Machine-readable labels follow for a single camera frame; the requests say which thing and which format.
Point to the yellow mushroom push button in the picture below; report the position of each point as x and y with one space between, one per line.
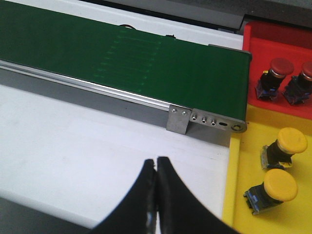
278 186
278 155

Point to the conveyor end plate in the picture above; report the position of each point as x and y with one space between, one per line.
218 121

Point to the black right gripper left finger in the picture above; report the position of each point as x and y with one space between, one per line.
136 213

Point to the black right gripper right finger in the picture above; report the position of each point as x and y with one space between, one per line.
180 212

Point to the red plastic bin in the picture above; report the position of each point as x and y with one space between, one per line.
266 41

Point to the green conveyor belt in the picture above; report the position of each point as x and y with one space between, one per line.
204 77

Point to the steel conveyor support bracket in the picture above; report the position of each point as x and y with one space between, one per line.
178 119

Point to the red mushroom push button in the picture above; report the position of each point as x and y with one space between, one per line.
299 88
270 81

